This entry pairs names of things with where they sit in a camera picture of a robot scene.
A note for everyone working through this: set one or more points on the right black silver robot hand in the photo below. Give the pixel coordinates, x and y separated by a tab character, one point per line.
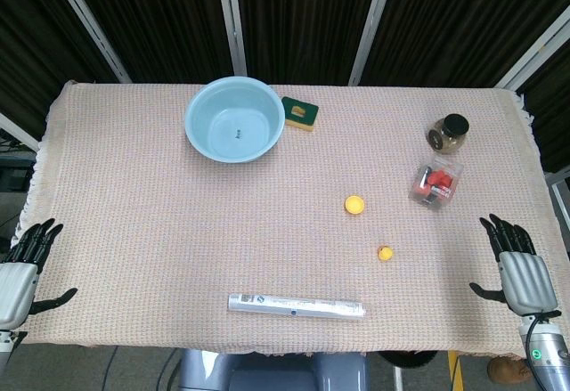
527	282

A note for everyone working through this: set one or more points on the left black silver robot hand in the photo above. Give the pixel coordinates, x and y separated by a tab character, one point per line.
15	290

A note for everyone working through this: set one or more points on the yellow rubber duck toy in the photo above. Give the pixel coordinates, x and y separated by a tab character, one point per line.
385	253

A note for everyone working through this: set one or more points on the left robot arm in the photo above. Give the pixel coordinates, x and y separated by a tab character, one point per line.
6	346

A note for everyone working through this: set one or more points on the brown shoe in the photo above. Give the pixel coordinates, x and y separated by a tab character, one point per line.
507	369

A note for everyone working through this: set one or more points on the clear box red items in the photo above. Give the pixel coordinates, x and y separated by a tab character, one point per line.
436	182

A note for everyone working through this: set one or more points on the glass jar black lid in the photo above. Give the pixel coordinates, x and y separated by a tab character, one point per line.
447	135

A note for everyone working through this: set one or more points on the beige woven tablecloth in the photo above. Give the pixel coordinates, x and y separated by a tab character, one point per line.
178	230

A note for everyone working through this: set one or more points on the plastic wrap roll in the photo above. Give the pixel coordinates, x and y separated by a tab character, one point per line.
296	306

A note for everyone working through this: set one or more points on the grey robot torso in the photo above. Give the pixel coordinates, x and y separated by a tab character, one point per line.
271	371

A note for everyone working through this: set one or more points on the light blue plastic basin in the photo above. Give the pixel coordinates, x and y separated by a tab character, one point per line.
235	119

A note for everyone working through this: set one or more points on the green yellow sponge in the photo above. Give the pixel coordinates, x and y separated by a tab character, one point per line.
299	112

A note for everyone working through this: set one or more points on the dark pleated curtain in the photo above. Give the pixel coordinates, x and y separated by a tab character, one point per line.
307	12

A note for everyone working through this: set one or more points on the white metal frame post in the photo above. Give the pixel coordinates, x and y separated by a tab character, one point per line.
87	21
534	52
373	21
18	130
231	17

